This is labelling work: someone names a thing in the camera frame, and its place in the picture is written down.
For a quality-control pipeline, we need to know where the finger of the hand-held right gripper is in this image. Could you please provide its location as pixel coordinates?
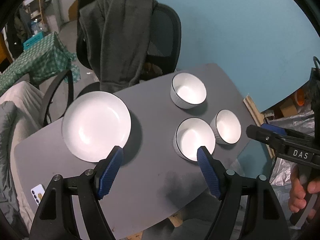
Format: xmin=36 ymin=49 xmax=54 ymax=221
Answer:
xmin=261 ymin=123 xmax=313 ymax=140
xmin=246 ymin=125 xmax=288 ymax=153

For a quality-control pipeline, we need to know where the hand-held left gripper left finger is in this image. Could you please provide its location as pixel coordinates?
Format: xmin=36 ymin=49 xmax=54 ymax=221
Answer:
xmin=29 ymin=145 xmax=124 ymax=240

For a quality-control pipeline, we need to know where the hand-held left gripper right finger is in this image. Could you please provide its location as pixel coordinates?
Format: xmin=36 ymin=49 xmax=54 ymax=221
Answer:
xmin=197 ymin=146 xmax=290 ymax=240

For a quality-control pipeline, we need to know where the white ribbed bowl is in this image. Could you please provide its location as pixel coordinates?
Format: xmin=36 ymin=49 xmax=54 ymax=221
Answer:
xmin=173 ymin=117 xmax=216 ymax=161
xmin=209 ymin=109 xmax=242 ymax=145
xmin=170 ymin=72 xmax=207 ymax=109

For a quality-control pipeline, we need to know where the person's right hand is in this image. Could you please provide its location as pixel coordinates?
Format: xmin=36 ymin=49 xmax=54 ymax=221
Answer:
xmin=288 ymin=164 xmax=320 ymax=220

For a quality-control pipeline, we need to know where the wooden plank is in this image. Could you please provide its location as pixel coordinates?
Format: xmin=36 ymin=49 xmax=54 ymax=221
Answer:
xmin=243 ymin=94 xmax=274 ymax=159

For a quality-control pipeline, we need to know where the cardboard box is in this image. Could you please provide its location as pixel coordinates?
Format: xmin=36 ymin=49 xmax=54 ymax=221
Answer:
xmin=265 ymin=97 xmax=300 ymax=119

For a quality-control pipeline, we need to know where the silver plastic sheet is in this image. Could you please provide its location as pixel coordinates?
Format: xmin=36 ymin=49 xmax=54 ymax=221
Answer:
xmin=230 ymin=110 xmax=316 ymax=230

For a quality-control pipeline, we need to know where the white smartphone with gold stickers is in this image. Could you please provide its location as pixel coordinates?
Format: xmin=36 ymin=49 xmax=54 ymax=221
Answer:
xmin=30 ymin=184 xmax=46 ymax=205

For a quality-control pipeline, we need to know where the bed with light grey sheet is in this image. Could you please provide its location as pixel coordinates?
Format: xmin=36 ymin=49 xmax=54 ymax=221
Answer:
xmin=0 ymin=80 xmax=48 ymax=230

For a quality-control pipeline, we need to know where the grey quilted duvet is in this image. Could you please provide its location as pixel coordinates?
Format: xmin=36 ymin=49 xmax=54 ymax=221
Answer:
xmin=0 ymin=101 xmax=18 ymax=160

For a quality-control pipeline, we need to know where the dark grey fleece robe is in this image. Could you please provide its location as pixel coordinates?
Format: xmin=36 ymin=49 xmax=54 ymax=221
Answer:
xmin=76 ymin=0 xmax=158 ymax=94

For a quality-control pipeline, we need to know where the green checked cloth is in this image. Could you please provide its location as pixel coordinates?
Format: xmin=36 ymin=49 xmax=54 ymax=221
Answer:
xmin=0 ymin=32 xmax=80 ymax=97

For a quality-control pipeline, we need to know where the black mesh office chair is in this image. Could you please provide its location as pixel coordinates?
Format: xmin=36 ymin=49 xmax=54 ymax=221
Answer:
xmin=41 ymin=4 xmax=182 ymax=128

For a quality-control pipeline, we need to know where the blue plastic crate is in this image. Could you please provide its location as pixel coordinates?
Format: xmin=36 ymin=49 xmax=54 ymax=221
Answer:
xmin=23 ymin=32 xmax=47 ymax=49

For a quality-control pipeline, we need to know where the rack of dark hanging clothes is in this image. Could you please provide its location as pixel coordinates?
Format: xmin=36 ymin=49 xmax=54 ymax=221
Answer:
xmin=14 ymin=6 xmax=33 ymax=43

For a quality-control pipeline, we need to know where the wooden shelf unit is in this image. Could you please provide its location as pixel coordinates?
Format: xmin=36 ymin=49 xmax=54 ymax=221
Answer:
xmin=24 ymin=0 xmax=50 ymax=34

